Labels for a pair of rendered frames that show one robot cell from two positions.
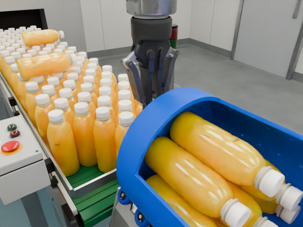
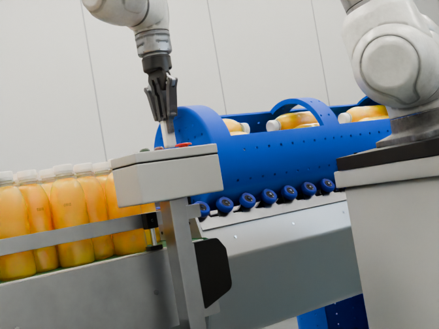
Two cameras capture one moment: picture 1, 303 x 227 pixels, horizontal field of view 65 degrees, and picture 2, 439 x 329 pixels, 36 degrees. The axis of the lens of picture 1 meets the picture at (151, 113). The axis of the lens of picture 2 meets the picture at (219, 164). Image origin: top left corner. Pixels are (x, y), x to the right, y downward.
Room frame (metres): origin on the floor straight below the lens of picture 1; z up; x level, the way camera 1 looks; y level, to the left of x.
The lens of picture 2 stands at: (0.35, 1.72, 1.01)
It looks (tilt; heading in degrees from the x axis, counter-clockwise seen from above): 2 degrees up; 270
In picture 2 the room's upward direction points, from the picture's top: 9 degrees counter-clockwise
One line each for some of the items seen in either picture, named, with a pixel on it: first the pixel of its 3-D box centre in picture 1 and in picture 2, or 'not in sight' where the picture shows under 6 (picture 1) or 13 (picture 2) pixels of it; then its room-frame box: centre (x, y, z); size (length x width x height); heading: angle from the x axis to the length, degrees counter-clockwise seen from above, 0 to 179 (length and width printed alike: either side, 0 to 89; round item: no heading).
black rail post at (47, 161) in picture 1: (50, 171); (151, 231); (0.51, 0.29, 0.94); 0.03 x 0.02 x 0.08; 37
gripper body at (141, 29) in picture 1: (151, 41); (158, 74); (0.46, 0.00, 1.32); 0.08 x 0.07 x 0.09; 127
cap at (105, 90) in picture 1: (105, 91); not in sight; (0.72, 0.15, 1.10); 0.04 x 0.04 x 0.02
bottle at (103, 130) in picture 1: (106, 141); not in sight; (0.58, 0.14, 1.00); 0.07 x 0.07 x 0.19
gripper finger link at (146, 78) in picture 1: (146, 76); (165, 98); (0.45, 0.01, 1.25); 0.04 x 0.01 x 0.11; 37
